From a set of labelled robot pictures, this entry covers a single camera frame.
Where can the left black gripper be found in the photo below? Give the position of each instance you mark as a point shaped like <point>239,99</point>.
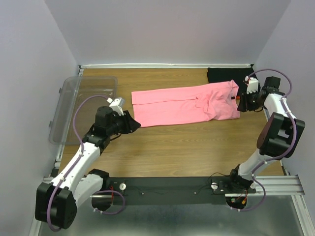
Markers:
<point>130,125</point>

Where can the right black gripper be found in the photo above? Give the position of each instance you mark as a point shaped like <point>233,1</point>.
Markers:
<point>243,106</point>

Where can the pink t shirt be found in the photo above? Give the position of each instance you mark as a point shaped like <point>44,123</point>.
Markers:
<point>172,106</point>

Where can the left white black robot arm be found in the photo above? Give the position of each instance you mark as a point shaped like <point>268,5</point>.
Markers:
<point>57,201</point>

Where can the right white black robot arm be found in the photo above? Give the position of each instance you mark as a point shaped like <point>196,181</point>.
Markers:
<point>279,137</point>

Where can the folded black t shirt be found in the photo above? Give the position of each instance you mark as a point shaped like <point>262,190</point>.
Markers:
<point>216,75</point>

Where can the clear plastic bin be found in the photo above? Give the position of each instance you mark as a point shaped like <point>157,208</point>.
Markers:
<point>80,97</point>

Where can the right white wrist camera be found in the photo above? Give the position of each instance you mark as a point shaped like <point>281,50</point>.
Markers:
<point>252,84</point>

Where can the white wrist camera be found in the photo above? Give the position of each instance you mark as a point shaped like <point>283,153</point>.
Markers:
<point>252,84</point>
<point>116,105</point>

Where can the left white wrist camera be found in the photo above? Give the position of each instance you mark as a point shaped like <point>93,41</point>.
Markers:
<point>116,105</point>

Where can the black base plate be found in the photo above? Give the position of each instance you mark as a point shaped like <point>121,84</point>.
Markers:
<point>141,191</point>

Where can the aluminium frame rail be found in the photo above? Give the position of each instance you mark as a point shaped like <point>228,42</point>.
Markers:
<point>264,186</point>

